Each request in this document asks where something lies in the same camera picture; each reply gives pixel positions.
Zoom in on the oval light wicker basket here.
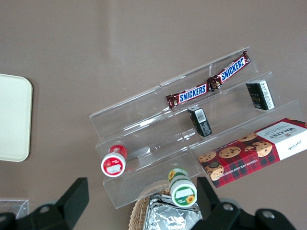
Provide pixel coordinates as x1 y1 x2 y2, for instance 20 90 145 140
129 180 173 230

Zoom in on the red lidded yogurt cup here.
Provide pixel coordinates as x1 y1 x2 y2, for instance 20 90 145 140
100 144 129 178

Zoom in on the cream plastic tray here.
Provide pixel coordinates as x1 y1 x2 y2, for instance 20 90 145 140
0 73 34 162

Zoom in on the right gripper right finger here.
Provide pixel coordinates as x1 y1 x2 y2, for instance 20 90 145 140
191 176 255 230

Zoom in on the Snickers chocolate bar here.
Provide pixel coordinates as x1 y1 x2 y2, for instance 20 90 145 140
165 83 208 108
207 49 251 92

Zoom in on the silver foil packet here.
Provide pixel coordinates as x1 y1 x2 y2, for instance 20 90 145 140
143 193 203 230

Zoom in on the clear acrylic bottle rack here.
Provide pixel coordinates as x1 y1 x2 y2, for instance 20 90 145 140
0 198 30 220

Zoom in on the black box with white side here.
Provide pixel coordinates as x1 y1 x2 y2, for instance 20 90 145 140
246 79 276 111

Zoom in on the small black barcode box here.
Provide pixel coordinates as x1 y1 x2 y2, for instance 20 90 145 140
187 106 213 138

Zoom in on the green lidded sunflower cup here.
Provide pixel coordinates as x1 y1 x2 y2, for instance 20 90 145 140
167 168 198 207

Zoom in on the clear acrylic stepped shelf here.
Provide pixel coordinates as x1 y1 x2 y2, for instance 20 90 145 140
89 84 201 210
159 46 303 175

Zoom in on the Walkers tartan cookie box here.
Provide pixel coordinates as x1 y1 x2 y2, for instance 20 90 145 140
198 117 307 189

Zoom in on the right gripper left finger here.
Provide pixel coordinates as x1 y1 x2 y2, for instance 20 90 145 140
16 177 90 230

